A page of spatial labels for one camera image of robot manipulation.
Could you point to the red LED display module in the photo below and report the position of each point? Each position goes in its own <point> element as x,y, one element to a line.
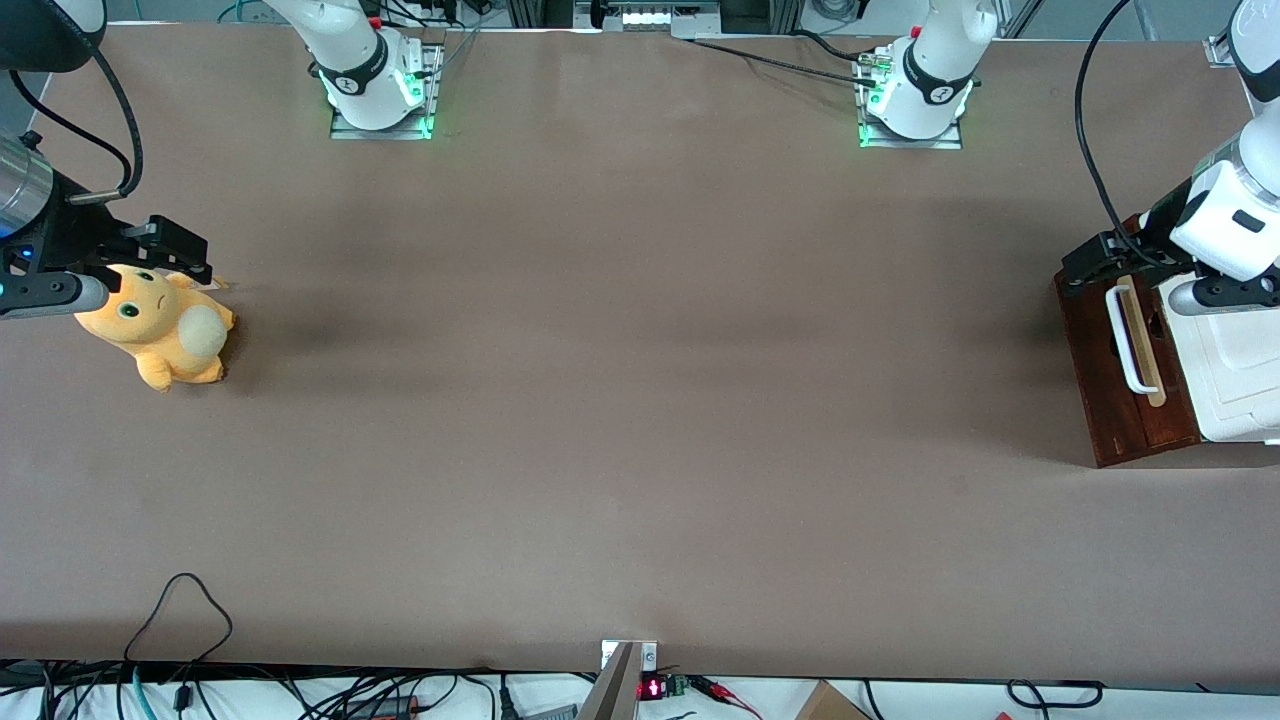
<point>652,688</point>

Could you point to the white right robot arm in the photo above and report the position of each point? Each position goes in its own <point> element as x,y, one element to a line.
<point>355,60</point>

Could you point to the orange plush toy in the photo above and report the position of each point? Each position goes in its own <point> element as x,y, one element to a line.
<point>150,330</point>

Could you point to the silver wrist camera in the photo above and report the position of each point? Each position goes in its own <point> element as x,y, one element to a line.
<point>50,293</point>
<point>1215,295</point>

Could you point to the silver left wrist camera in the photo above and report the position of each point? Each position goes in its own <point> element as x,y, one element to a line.
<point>1215,295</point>

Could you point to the white cabinet with brown front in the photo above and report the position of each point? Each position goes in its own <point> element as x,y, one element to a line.
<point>1240,380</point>

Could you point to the small aluminium corner bracket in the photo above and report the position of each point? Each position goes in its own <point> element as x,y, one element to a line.
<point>1220,50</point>

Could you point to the silver metal bracket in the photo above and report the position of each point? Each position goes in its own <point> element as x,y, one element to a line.
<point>650,657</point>

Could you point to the black power adapter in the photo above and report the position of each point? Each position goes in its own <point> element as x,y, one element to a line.
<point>385,707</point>

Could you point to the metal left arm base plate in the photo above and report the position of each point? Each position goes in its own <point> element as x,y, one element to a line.
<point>945,142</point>

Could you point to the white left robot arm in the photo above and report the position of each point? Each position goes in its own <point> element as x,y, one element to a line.
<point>925,90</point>

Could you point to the aluminium frame with light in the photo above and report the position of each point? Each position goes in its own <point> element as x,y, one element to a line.
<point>645,18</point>

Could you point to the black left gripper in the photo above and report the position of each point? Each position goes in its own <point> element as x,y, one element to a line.
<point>1152,232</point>

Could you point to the grey metal bar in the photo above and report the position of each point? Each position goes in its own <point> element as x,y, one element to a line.
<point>612,695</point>

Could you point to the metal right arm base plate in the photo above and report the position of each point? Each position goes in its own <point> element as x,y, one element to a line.
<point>350,131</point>

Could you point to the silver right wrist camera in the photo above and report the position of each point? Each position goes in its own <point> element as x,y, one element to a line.
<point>50,293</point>

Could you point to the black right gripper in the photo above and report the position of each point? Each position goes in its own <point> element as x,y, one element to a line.
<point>72,231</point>

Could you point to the brown cardboard piece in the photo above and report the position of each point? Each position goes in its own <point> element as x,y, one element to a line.
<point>825,705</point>

